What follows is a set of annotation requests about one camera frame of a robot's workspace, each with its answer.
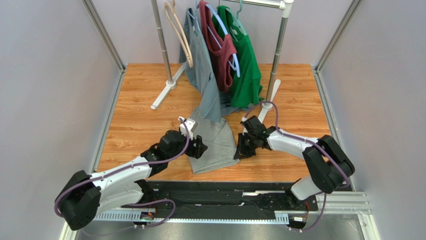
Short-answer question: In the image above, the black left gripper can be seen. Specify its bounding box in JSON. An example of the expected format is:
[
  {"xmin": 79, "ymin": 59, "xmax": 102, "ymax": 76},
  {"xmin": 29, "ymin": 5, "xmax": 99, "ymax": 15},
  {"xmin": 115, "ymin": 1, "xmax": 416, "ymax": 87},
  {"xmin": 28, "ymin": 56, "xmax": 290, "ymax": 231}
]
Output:
[{"xmin": 167, "ymin": 130, "xmax": 208, "ymax": 162}]

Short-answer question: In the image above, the light grey cloth napkin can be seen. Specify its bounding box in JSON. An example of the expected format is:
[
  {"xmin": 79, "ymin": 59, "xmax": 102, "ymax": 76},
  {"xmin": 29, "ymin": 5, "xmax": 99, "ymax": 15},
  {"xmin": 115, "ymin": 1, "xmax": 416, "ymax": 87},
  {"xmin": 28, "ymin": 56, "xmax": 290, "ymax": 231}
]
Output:
[{"xmin": 188, "ymin": 106, "xmax": 240, "ymax": 175}]

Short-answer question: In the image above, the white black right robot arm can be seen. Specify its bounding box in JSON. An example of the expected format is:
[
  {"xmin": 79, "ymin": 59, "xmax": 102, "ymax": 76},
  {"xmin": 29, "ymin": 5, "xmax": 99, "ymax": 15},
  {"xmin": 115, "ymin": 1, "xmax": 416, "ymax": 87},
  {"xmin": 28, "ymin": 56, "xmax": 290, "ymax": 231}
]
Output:
[{"xmin": 234, "ymin": 116, "xmax": 355, "ymax": 201}]

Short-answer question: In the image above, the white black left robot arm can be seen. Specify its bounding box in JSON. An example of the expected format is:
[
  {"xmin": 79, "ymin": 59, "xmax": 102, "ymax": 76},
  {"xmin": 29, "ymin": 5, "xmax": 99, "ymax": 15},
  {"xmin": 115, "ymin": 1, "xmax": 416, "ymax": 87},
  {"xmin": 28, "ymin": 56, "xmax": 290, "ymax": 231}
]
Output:
[{"xmin": 54, "ymin": 130, "xmax": 208, "ymax": 231}]

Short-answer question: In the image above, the green hanging shirt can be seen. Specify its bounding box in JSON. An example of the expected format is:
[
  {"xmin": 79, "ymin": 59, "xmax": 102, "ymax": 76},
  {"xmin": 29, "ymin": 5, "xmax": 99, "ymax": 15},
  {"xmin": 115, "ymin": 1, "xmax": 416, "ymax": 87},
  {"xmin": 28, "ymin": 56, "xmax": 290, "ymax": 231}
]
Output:
[{"xmin": 217, "ymin": 9, "xmax": 263, "ymax": 109}]

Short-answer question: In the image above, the blue-grey hanging shirt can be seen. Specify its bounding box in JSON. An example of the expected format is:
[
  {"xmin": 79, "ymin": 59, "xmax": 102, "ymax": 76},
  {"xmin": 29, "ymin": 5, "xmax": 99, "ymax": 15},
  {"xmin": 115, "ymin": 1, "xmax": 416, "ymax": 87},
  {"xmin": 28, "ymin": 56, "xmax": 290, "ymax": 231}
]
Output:
[{"xmin": 183, "ymin": 7, "xmax": 240, "ymax": 123}]

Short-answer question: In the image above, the light blue hanger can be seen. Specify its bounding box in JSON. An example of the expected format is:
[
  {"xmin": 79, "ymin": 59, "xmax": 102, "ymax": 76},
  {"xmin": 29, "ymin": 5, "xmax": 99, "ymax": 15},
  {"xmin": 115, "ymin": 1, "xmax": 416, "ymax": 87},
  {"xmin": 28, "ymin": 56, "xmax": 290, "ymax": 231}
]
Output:
[{"xmin": 196, "ymin": 0, "xmax": 242, "ymax": 81}]

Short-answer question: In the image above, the maroon hanging shirt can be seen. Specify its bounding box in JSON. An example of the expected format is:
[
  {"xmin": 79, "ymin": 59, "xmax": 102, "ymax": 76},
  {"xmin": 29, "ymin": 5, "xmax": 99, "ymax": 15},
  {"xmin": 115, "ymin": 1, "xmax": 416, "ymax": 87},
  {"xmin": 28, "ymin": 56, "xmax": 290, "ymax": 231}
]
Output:
[{"xmin": 198, "ymin": 0, "xmax": 237, "ymax": 93}]

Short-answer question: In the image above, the teal green hanger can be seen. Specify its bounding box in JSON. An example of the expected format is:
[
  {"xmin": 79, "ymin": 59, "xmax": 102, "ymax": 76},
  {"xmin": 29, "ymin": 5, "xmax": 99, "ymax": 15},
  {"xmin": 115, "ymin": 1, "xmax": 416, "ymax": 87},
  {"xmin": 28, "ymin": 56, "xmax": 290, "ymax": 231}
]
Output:
[{"xmin": 217, "ymin": 0, "xmax": 248, "ymax": 40}]

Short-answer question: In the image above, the wooden hanger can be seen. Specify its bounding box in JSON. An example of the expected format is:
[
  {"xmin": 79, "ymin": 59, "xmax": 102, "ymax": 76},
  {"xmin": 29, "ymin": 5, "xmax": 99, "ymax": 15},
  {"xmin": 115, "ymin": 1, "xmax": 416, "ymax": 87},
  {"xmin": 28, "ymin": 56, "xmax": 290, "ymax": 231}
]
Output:
[{"xmin": 164, "ymin": 0, "xmax": 194, "ymax": 68}]

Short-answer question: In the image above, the white clothes rack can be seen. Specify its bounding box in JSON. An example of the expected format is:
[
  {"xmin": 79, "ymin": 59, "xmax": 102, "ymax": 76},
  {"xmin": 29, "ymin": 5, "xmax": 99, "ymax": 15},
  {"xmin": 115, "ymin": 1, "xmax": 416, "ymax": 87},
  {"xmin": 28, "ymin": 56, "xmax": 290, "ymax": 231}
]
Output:
[{"xmin": 151, "ymin": 0, "xmax": 292, "ymax": 122}]

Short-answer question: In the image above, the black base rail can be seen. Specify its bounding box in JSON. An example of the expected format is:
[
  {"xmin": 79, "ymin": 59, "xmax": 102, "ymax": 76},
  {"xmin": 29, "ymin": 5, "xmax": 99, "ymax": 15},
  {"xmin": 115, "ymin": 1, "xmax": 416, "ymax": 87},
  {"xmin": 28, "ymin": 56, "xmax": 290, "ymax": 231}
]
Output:
[{"xmin": 96, "ymin": 181, "xmax": 324, "ymax": 223}]

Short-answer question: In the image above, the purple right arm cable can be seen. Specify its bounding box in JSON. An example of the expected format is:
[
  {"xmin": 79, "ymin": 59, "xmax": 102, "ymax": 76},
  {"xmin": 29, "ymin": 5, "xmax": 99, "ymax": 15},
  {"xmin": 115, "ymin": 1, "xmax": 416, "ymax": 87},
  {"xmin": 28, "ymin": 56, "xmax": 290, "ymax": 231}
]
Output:
[{"xmin": 244, "ymin": 100, "xmax": 351, "ymax": 233}]

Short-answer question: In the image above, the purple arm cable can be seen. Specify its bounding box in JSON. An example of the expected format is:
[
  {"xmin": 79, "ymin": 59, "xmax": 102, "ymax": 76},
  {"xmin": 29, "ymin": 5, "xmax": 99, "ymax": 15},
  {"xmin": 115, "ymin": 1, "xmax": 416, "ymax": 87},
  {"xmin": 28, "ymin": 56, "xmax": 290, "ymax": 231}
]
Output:
[
  {"xmin": 53, "ymin": 116, "xmax": 177, "ymax": 229},
  {"xmin": 244, "ymin": 100, "xmax": 351, "ymax": 233}
]

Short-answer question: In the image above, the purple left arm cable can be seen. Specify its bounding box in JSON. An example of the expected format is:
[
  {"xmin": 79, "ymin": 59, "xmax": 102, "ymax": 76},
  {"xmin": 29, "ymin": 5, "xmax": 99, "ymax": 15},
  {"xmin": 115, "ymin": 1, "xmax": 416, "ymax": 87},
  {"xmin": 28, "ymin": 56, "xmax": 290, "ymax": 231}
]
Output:
[{"xmin": 53, "ymin": 116, "xmax": 177, "ymax": 229}]

